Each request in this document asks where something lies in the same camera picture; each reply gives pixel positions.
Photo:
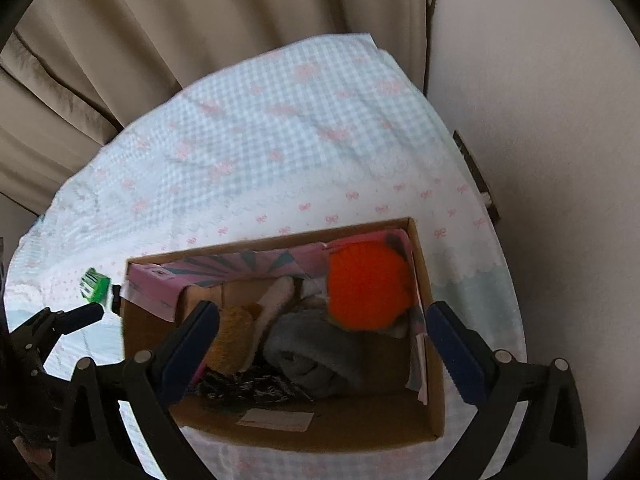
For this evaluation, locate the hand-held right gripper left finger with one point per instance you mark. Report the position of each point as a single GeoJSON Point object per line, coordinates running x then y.
{"type": "Point", "coordinates": [187, 350]}

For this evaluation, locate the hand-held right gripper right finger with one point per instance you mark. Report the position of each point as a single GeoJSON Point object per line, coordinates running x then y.
{"type": "Point", "coordinates": [455, 350]}

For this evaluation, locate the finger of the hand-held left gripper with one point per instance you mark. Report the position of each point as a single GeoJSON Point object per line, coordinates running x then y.
{"type": "Point", "coordinates": [80, 317]}
{"type": "Point", "coordinates": [116, 297]}

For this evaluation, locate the green packet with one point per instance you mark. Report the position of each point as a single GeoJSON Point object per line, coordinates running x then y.
{"type": "Point", "coordinates": [95, 285]}

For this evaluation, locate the black white patterned scrunchie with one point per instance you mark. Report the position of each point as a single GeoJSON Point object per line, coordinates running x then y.
{"type": "Point", "coordinates": [250, 385]}

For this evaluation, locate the orange plush toy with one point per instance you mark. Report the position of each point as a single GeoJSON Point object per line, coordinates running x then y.
{"type": "Point", "coordinates": [365, 285]}

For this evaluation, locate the grey sock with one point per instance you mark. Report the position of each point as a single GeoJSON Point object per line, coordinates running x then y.
{"type": "Point", "coordinates": [310, 350]}

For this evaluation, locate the cardboard box with pink flaps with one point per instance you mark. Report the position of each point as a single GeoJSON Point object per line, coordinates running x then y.
{"type": "Point", "coordinates": [350, 425]}

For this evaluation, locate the blue checked bed sheet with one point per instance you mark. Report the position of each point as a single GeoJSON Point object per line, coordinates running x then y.
{"type": "Point", "coordinates": [280, 150]}

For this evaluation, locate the beige curtain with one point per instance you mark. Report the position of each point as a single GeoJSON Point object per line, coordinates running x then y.
{"type": "Point", "coordinates": [150, 35]}

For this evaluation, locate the dark wooden bed frame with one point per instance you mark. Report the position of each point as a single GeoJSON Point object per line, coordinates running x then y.
{"type": "Point", "coordinates": [475, 175]}

